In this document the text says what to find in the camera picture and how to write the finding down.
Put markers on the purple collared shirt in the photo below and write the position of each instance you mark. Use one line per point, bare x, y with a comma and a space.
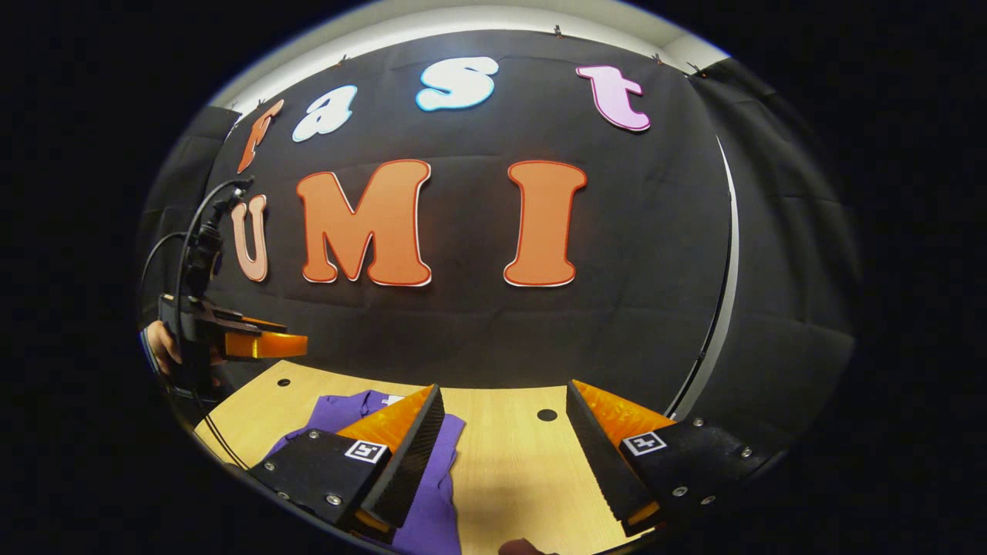
339, 412

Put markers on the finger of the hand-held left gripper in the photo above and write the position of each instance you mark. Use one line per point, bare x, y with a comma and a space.
243, 317
266, 345

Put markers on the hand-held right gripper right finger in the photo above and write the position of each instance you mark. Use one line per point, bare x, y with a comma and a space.
605, 470

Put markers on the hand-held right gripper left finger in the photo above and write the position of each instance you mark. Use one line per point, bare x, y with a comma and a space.
409, 462

